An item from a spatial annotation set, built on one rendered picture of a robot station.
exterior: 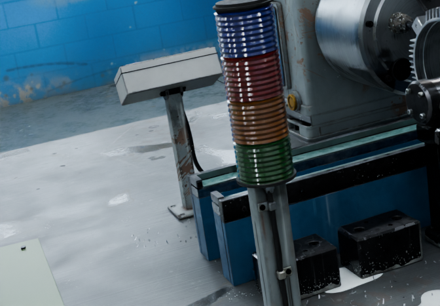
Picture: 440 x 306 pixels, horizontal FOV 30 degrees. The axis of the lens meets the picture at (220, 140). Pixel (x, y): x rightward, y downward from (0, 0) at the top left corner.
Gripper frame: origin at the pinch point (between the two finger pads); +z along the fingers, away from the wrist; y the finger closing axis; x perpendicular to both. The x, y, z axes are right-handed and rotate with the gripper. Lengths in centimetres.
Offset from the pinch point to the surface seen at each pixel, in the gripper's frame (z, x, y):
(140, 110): 123, 10, 433
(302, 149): 4.0, 31.1, 0.2
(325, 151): 6.1, 28.9, -1.5
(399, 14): 4.8, -0.4, 13.1
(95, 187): 2, 60, 46
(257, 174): -18, 45, -38
